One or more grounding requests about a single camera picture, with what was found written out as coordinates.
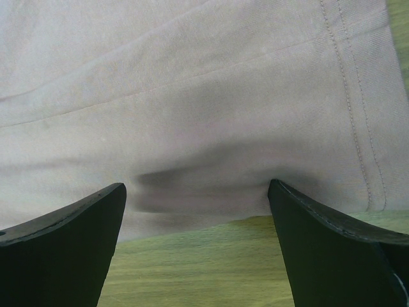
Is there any pink graphic t-shirt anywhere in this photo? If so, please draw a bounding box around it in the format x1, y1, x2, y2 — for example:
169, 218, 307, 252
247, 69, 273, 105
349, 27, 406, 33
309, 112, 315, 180
1, 1, 408, 240

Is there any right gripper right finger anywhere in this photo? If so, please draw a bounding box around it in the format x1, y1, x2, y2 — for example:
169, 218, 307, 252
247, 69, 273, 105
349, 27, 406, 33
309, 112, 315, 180
268, 180, 408, 307

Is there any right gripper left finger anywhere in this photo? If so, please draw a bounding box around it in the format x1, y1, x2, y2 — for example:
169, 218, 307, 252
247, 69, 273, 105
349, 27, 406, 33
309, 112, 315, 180
1, 183, 127, 307

